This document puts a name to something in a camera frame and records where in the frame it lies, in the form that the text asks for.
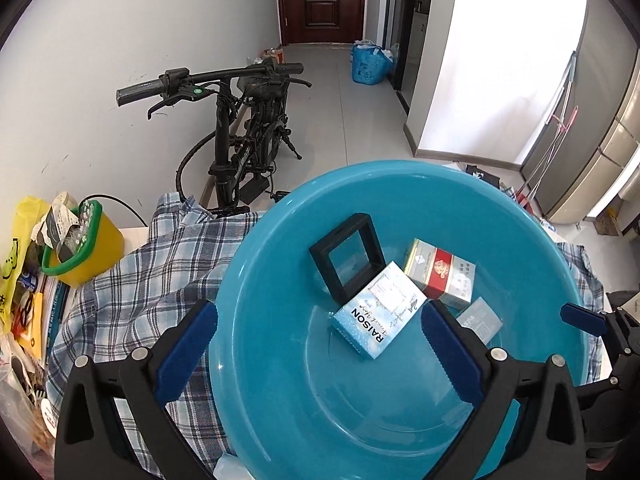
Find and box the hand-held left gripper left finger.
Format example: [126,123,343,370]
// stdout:
[54,299,221,480]

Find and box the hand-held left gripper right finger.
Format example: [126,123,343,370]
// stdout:
[420,300,588,480]

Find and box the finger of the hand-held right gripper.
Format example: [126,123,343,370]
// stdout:
[575,355,640,403]
[560,301,640,361]

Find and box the red white cigarette box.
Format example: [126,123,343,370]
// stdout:
[403,238,476,311]

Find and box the blue white cigarette box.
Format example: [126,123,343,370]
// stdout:
[330,261,427,360]

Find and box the blue plastic basin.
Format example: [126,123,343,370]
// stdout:
[206,160,603,480]

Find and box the black square frame box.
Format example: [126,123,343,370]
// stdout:
[309,213,387,305]

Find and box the blue plaid cloth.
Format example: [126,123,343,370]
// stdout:
[46,192,606,480]

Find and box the yellow bin with green rim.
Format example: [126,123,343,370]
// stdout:
[41,200,125,288]

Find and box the stack of books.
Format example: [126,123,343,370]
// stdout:
[37,270,73,356]

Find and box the crumpled paper packaging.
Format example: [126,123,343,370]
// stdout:
[30,191,97,262]

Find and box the yellow plastic bag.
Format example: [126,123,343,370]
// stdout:
[0,197,53,336]

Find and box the folded drying rack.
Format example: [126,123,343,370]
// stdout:
[515,50,583,218]

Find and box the silver refrigerator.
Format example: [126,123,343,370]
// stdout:
[520,0,640,225]

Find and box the black electric bicycle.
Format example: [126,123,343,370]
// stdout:
[116,57,313,217]

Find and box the black framed glass door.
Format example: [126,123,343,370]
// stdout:
[382,0,436,116]

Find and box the blue woven bag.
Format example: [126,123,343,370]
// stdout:
[351,40,398,85]

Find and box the brown entrance door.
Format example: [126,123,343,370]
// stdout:
[274,0,368,46]

